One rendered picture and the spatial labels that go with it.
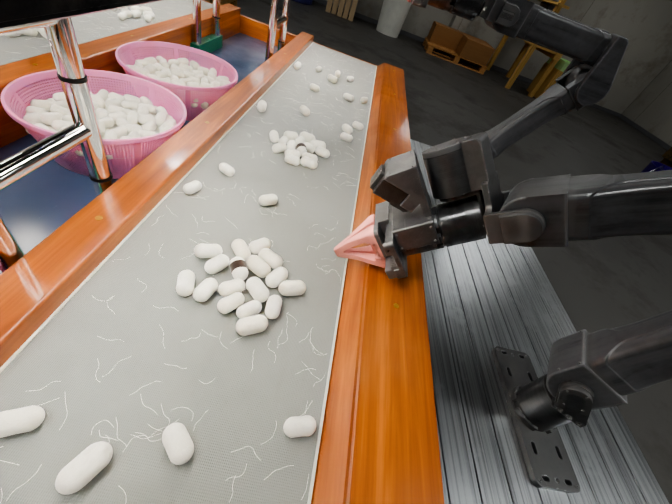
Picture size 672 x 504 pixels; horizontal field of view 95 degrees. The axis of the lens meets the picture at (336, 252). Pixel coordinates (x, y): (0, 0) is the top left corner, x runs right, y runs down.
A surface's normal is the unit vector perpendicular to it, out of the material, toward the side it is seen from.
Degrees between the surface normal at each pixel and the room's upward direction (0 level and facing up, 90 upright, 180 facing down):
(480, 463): 0
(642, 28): 90
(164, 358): 0
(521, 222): 90
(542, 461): 0
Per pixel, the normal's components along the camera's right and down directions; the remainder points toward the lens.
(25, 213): 0.28, -0.67
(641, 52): -0.08, 0.70
